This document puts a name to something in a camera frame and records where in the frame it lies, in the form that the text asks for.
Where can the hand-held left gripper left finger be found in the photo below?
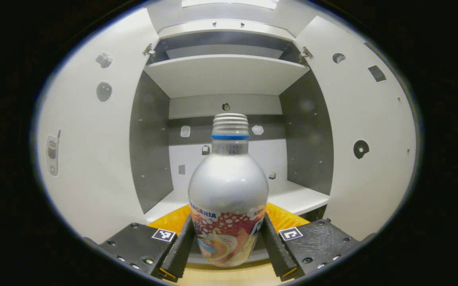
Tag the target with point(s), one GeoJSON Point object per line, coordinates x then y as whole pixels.
{"type": "Point", "coordinates": [179, 254]}

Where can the large ceiling light panel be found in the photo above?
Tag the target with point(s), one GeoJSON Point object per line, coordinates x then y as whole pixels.
{"type": "Point", "coordinates": [229, 3]}

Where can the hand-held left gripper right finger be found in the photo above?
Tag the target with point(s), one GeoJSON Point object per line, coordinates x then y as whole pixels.
{"type": "Point", "coordinates": [278, 254]}

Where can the white and grey cabinet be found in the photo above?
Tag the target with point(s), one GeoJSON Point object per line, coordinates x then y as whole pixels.
{"type": "Point", "coordinates": [229, 75]}

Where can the silver bottle with colourful label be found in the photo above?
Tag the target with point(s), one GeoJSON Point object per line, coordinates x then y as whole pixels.
{"type": "Point", "coordinates": [229, 186]}

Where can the white cabinet door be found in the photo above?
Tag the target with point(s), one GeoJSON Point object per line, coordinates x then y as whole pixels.
{"type": "Point", "coordinates": [372, 178]}
{"type": "Point", "coordinates": [94, 167]}

